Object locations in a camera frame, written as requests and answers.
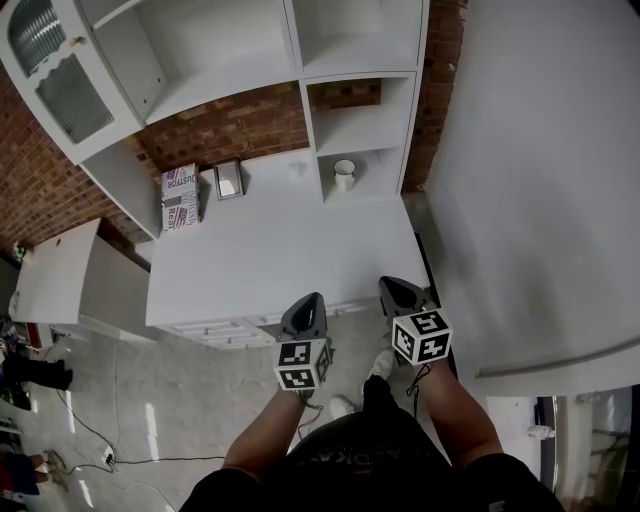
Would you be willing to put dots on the white power strip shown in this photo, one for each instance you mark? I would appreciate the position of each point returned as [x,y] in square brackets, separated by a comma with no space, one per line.
[109,456]

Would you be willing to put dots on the white hutch shelf unit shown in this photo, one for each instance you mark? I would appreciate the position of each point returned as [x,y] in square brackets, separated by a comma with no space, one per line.
[225,50]

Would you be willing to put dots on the dark picture frame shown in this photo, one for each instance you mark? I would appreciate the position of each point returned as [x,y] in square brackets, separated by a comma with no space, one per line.
[229,180]

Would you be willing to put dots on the brass door knob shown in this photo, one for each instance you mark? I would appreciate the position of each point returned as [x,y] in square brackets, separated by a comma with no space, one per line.
[77,40]

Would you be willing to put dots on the white printed box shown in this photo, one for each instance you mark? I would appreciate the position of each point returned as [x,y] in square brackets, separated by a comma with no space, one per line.
[181,197]

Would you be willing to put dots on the person's black clothing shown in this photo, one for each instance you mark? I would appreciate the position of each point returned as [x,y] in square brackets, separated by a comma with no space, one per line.
[360,470]

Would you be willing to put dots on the white ribbed glass cabinet door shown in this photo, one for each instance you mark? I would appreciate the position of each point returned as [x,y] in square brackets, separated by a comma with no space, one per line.
[75,100]

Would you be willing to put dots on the white side cabinet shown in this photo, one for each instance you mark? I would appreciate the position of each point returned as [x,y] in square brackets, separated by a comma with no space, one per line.
[55,275]

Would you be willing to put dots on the person's left forearm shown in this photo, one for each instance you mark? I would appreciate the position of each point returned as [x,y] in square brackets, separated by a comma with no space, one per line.
[260,440]

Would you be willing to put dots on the large white wardrobe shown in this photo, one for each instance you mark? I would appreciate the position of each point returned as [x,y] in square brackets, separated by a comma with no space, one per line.
[525,175]

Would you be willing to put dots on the white enamel mug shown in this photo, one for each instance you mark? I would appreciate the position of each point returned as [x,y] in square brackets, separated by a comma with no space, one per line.
[344,180]

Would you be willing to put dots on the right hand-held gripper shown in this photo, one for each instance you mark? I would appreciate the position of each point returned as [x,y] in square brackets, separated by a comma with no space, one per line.
[422,337]

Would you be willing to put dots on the person's left white shoe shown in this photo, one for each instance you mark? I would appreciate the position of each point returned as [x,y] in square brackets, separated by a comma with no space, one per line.
[341,406]

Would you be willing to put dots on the person's right white shoe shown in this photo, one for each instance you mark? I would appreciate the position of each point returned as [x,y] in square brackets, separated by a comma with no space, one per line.
[382,364]

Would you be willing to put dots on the black window frame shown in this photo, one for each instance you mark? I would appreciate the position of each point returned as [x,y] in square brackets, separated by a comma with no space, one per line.
[547,450]

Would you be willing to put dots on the black bag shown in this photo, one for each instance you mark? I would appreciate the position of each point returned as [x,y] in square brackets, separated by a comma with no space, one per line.
[40,372]

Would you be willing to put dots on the person's right forearm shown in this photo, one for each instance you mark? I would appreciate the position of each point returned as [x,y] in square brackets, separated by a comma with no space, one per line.
[460,415]

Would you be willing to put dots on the person's white shoe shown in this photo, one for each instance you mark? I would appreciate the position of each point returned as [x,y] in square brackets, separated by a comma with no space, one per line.
[341,406]
[382,364]

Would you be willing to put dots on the white table top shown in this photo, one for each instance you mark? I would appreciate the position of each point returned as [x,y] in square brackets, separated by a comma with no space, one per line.
[275,250]

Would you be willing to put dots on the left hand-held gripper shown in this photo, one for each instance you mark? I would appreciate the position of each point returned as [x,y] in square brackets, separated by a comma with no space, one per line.
[300,360]

